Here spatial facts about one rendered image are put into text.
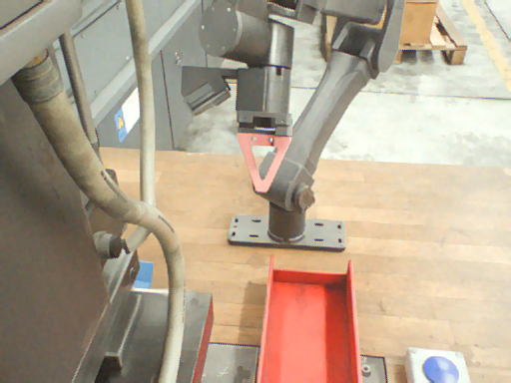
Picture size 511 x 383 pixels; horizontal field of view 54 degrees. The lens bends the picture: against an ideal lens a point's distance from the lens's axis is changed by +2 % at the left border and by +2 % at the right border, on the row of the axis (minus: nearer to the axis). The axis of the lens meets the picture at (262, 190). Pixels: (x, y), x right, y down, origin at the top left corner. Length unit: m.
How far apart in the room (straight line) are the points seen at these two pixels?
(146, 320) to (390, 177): 0.69
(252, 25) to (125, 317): 0.33
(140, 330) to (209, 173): 0.62
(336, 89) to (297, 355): 0.40
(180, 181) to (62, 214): 0.75
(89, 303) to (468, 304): 0.62
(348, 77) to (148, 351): 0.53
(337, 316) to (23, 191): 0.58
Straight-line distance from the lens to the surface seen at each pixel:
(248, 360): 0.70
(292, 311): 0.74
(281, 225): 0.81
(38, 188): 0.24
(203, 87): 0.63
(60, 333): 0.27
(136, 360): 0.42
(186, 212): 0.92
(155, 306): 0.45
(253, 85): 0.60
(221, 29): 0.56
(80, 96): 0.34
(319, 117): 0.78
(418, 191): 1.01
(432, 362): 0.69
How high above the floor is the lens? 1.48
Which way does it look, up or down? 37 degrees down
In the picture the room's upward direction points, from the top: straight up
